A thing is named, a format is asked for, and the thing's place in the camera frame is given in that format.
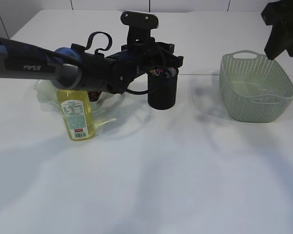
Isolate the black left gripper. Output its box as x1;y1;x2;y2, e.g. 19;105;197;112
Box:
98;37;184;95

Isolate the yellow tea bottle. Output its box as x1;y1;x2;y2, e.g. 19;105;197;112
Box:
57;90;96;141

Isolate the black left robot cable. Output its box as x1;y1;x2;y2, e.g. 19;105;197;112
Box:
85;31;113;56

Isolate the light green woven basket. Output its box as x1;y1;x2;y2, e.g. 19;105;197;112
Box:
219;50;293;123

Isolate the green wavy glass plate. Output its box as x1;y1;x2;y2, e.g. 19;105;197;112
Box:
34;80;116;116

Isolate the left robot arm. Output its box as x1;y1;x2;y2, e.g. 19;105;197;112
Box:
0;34;183;94

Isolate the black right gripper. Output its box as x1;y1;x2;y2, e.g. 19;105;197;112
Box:
261;0;293;60

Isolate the purple grape bunch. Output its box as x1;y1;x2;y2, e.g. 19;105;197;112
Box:
87;91;102;102

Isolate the black mesh pen holder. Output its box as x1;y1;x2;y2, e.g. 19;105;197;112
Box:
147;71;178;110

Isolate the silver glitter pen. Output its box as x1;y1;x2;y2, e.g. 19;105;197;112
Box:
165;67;178;78

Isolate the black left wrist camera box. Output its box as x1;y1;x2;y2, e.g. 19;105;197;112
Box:
120;11;159;45

